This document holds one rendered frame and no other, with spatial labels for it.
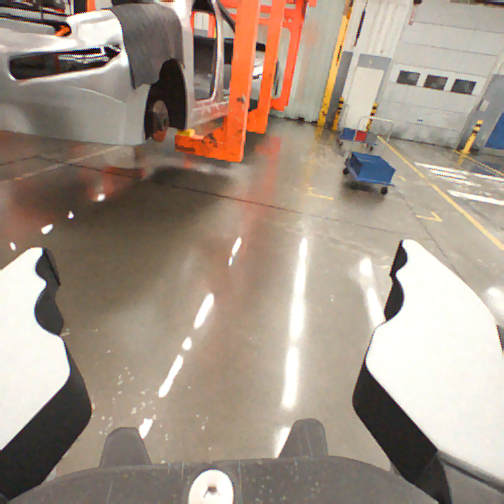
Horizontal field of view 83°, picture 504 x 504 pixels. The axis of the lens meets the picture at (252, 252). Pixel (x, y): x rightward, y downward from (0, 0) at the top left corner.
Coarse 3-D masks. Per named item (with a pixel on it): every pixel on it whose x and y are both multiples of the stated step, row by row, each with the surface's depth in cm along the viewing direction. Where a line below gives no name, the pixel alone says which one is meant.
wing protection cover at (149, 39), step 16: (128, 16) 169; (144, 16) 176; (160, 16) 190; (176, 16) 214; (128, 32) 170; (144, 32) 178; (160, 32) 191; (176, 32) 213; (128, 48) 173; (144, 48) 181; (160, 48) 194; (176, 48) 216; (144, 64) 184; (160, 64) 197; (144, 80) 188
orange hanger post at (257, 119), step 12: (276, 0) 368; (276, 12) 374; (276, 24) 380; (276, 36) 387; (276, 48) 394; (264, 60) 403; (276, 60) 413; (264, 72) 410; (264, 84) 418; (264, 96) 425; (264, 108) 433; (252, 120) 446; (264, 120) 442; (264, 132) 451
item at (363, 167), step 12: (360, 120) 473; (384, 120) 467; (348, 156) 502; (360, 156) 467; (372, 156) 492; (348, 168) 474; (360, 168) 426; (372, 168) 421; (384, 168) 419; (360, 180) 427; (372, 180) 427; (384, 180) 428; (384, 192) 437
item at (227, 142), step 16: (240, 0) 224; (256, 0) 222; (240, 16) 229; (256, 16) 229; (240, 32) 234; (256, 32) 241; (240, 48) 239; (240, 64) 245; (240, 80) 251; (240, 96) 258; (240, 112) 264; (224, 128) 276; (240, 128) 271; (176, 144) 289; (192, 144) 286; (208, 144) 284; (224, 144) 281; (240, 144) 279; (240, 160) 292
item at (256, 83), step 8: (232, 40) 845; (256, 48) 895; (264, 48) 880; (256, 64) 680; (256, 72) 682; (280, 72) 1016; (256, 80) 686; (256, 88) 697; (272, 88) 924; (256, 96) 711; (272, 96) 926
